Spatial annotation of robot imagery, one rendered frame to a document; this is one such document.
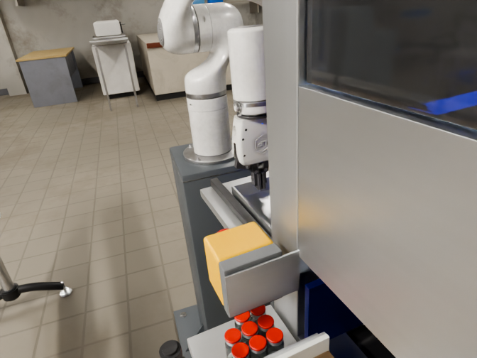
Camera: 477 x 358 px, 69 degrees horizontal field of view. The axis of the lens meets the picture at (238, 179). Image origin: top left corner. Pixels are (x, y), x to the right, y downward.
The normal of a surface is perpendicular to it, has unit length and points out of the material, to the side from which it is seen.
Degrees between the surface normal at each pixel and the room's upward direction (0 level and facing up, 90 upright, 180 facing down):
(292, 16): 90
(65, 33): 90
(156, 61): 90
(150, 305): 0
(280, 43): 90
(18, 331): 0
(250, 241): 0
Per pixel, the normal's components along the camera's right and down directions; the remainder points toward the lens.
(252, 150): 0.36, 0.38
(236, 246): -0.07, -0.89
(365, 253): -0.91, 0.25
